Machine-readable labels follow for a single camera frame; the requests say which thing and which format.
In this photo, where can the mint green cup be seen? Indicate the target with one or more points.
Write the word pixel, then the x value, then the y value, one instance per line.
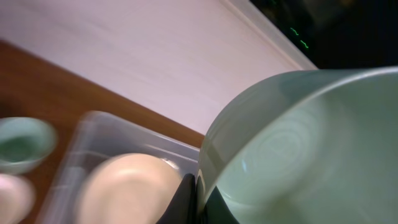
pixel 25 143

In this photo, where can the cream white cup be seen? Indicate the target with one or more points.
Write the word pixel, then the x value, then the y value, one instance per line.
pixel 17 198

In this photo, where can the clear plastic storage container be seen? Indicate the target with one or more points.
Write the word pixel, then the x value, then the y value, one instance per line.
pixel 99 137

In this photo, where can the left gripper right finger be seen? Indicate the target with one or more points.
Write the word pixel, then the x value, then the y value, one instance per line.
pixel 216 211

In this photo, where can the beige large bowl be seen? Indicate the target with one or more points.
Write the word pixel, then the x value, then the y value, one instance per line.
pixel 130 188

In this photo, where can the mint green small bowl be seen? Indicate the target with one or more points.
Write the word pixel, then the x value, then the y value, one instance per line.
pixel 316 146

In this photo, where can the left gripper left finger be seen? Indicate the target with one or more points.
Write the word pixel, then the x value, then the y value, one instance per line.
pixel 182 207

